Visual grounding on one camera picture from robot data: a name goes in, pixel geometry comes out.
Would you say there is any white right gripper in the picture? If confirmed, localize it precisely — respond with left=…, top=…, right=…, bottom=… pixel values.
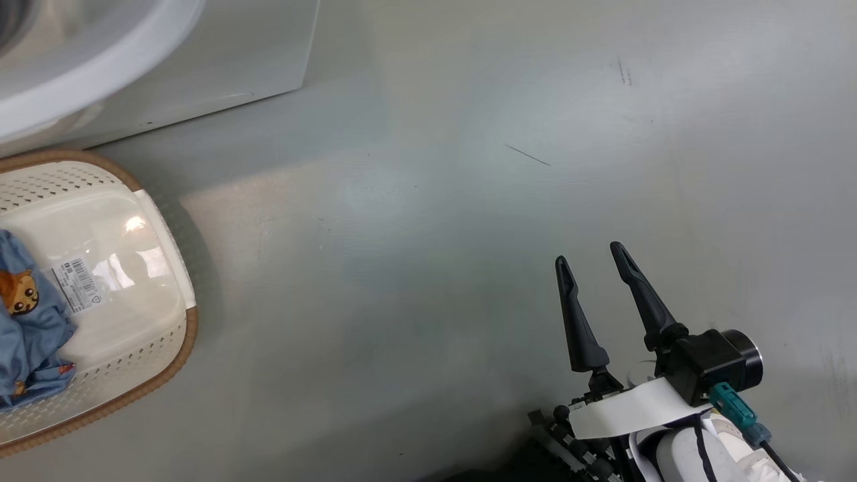
left=528, top=242, right=714, bottom=482

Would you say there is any blue bear-print garment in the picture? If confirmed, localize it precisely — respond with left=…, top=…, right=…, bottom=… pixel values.
left=0, top=230, right=78, bottom=410

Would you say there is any white front-load washing machine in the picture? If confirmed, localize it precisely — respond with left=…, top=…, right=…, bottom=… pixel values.
left=0, top=0, right=321, bottom=158

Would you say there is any cream perforated laundry basket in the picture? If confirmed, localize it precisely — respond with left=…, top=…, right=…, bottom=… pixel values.
left=0, top=149, right=199, bottom=459

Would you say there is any barcode basket label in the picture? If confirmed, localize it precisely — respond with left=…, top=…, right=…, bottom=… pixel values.
left=52, top=258, right=102, bottom=314

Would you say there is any teal camera cable connector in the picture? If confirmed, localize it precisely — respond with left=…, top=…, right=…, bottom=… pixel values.
left=708, top=383, right=771, bottom=448

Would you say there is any thin black camera cable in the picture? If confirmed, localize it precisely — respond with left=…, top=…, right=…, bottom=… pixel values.
left=760, top=438, right=804, bottom=482

